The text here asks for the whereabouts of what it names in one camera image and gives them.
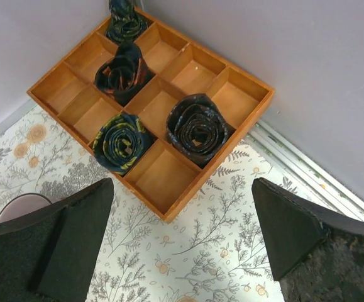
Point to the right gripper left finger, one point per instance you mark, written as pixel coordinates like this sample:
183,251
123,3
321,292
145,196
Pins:
50,254

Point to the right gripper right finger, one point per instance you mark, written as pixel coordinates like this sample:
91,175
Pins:
315,254

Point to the purple mug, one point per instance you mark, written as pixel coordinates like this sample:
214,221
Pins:
23,205

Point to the floral tablecloth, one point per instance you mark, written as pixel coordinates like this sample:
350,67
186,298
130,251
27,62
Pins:
212,251

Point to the black item in box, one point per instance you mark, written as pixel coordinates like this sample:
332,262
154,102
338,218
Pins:
121,143
124,75
197,129

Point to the orange compartment box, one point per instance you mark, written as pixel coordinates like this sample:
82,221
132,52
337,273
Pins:
164,179

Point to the black item on box corner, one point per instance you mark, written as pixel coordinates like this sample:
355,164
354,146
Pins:
125,24

